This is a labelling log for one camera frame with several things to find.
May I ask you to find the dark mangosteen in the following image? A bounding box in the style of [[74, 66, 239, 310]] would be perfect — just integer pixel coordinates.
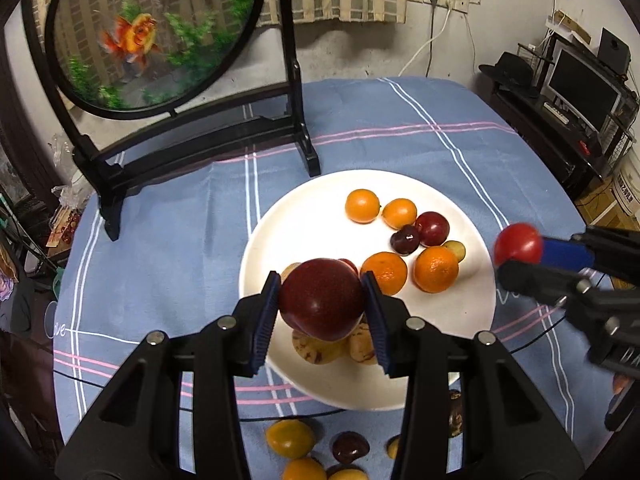
[[449, 389, 463, 438], [331, 431, 370, 465]]

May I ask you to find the large red plum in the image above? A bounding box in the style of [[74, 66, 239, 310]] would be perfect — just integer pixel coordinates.
[[279, 258, 364, 341]]

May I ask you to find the dark cherry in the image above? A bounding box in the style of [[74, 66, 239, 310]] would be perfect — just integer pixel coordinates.
[[390, 224, 420, 256]]

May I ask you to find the small mandarin on plate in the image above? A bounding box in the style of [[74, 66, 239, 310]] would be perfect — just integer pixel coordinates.
[[382, 198, 418, 231]]

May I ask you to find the mandarin orange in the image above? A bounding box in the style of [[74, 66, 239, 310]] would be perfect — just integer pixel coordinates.
[[360, 252, 408, 296]]

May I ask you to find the orange persimmon fruit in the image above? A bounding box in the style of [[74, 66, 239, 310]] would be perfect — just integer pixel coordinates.
[[345, 188, 381, 224]]

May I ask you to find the small tan longan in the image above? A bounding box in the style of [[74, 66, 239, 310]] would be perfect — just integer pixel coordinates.
[[442, 240, 466, 262]]

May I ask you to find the black desk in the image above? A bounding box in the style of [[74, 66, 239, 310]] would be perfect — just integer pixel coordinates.
[[479, 52, 640, 201]]

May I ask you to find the green tomato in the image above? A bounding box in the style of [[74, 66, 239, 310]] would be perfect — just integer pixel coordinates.
[[281, 457, 328, 480]]

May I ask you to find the red cherry tomato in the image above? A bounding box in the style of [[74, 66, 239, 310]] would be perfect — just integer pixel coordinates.
[[494, 222, 544, 266]]

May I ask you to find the pale round fruit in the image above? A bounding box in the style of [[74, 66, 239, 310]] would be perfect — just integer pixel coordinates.
[[348, 323, 378, 365]]

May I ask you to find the orange tomato left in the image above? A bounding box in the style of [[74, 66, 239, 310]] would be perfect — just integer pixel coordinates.
[[265, 419, 317, 460]]

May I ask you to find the white oval plate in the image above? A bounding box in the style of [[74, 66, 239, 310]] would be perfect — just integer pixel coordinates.
[[237, 168, 498, 412]]

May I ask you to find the pale speckled melon fruit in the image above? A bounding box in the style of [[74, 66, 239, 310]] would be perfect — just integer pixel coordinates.
[[292, 330, 348, 365]]

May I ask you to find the small yellow fruit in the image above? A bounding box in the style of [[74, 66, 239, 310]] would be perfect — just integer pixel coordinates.
[[386, 436, 400, 460]]

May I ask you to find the goldfish round screen ornament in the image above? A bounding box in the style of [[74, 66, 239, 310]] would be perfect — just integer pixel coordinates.
[[21, 0, 321, 240]]

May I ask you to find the yellow spotted fruit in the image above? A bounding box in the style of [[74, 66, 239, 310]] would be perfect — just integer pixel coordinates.
[[328, 467, 369, 480]]

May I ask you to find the tan round fruit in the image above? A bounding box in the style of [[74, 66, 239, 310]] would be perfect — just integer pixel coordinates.
[[280, 262, 300, 282]]

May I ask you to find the big orange fruit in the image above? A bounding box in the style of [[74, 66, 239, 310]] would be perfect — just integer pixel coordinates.
[[412, 246, 459, 294]]

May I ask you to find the computer monitor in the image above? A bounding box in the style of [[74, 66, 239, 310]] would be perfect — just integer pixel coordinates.
[[547, 48, 620, 132]]

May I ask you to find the small red tomato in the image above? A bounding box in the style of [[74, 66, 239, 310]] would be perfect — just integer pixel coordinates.
[[338, 258, 359, 276]]

